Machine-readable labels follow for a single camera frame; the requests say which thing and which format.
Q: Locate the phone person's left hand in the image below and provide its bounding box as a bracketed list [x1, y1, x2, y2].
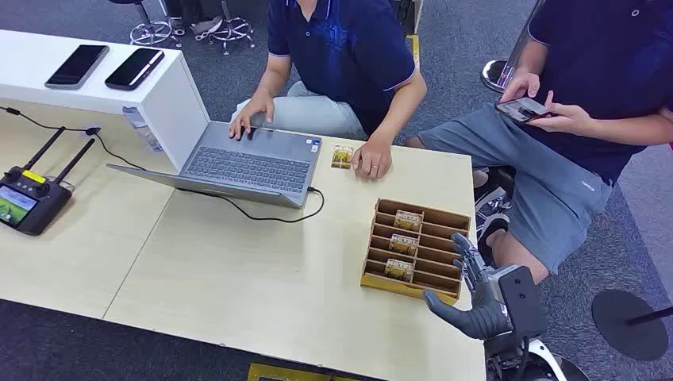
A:
[525, 90, 596, 137]

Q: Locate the thin black cable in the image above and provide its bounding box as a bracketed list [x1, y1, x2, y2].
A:
[0, 106, 149, 172]

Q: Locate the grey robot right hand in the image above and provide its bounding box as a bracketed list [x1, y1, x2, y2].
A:
[423, 233, 514, 341]

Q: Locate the black and white sandal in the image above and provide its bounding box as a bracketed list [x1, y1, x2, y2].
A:
[475, 183, 512, 267]

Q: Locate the hotel key card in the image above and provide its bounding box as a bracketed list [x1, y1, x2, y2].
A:
[331, 144, 354, 171]
[383, 258, 415, 283]
[393, 210, 425, 233]
[389, 233, 420, 257]

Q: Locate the chrome stanchion base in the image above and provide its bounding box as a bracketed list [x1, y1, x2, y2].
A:
[480, 0, 547, 94]

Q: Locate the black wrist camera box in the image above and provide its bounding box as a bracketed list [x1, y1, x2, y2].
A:
[497, 264, 548, 341]

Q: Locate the yellow frame piece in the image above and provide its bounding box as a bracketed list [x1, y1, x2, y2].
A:
[247, 362, 363, 381]

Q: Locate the laptop person's right hand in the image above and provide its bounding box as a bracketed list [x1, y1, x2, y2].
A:
[229, 94, 276, 142]

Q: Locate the grey-edged smartphone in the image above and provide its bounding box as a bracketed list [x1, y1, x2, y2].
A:
[44, 44, 111, 91]

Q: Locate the black laptop cable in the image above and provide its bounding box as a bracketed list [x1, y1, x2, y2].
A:
[173, 186, 326, 225]

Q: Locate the person at laptop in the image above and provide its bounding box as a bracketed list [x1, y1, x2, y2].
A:
[229, 0, 429, 182]

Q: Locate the laptop person's left hand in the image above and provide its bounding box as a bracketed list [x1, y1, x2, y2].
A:
[351, 138, 394, 182]

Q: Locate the wooden card holder tray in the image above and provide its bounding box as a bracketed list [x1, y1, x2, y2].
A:
[360, 198, 472, 306]

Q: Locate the white counter shelf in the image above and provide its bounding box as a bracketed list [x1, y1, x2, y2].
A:
[0, 29, 210, 172]

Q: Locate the person holding phone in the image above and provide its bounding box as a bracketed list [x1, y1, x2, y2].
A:
[406, 0, 673, 285]

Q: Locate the grey laptop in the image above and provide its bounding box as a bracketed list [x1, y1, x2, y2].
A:
[106, 121, 323, 210]

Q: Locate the black remote controller with screen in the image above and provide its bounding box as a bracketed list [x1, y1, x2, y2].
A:
[0, 125, 98, 237]

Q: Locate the phone person's right hand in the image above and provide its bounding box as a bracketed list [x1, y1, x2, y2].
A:
[499, 71, 541, 104]

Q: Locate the black smartphone with lit screen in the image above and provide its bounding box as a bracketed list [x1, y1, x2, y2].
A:
[494, 96, 554, 126]

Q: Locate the chrome stool base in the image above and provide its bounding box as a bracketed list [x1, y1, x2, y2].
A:
[108, 0, 183, 49]
[195, 0, 256, 56]

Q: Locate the clear sticker label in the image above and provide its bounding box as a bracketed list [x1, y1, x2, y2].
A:
[121, 106, 164, 153]

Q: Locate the black round stand base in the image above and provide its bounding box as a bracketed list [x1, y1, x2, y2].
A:
[591, 290, 673, 362]

